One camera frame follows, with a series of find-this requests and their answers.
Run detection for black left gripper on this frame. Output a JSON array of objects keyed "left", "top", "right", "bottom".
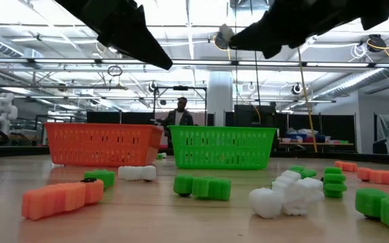
[{"left": 54, "top": 0, "right": 174, "bottom": 71}]

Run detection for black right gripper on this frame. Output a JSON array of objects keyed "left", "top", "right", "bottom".
[{"left": 230, "top": 0, "right": 364, "bottom": 59}]

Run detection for orange plastic skeleton toy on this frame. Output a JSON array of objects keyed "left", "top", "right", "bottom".
[
  {"left": 334, "top": 160, "right": 359, "bottom": 173},
  {"left": 21, "top": 178, "right": 105, "bottom": 221},
  {"left": 356, "top": 167, "right": 389, "bottom": 187}
]

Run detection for person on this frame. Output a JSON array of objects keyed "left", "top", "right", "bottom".
[{"left": 163, "top": 97, "right": 195, "bottom": 149}]

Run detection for orange plastic basket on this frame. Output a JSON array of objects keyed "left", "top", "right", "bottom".
[{"left": 44, "top": 121, "right": 164, "bottom": 167}]

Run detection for blue storage bin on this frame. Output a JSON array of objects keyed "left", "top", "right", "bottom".
[{"left": 285, "top": 132, "right": 327, "bottom": 143}]

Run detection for black partition panels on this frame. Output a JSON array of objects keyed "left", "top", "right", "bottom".
[{"left": 86, "top": 104, "right": 357, "bottom": 151}]

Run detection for wooden side table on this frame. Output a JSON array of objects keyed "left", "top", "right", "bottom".
[{"left": 278, "top": 140, "right": 355, "bottom": 153}]

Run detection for green plastic basket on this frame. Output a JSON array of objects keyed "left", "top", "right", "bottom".
[{"left": 167, "top": 125, "right": 277, "bottom": 170}]

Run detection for yellow cable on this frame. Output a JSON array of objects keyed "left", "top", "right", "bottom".
[{"left": 296, "top": 47, "right": 319, "bottom": 153}]

